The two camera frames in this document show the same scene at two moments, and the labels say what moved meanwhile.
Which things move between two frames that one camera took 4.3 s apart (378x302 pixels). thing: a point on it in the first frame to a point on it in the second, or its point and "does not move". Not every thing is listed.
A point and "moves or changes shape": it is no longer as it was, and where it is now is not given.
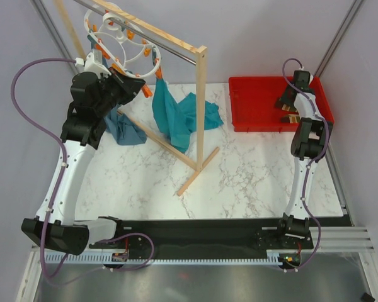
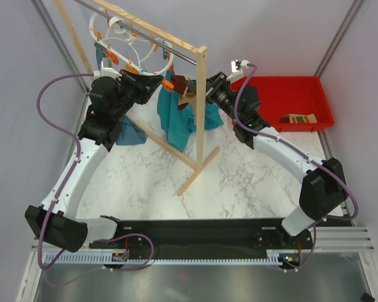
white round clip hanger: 119,43 moves or changes shape
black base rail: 206,236 does not move
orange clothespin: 94,26 to 113,56
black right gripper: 284,99 to 214,83
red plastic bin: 254,99 does not move
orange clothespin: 146,91 moves or changes shape
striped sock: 285,107 to 186,97
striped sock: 290,118 does not move
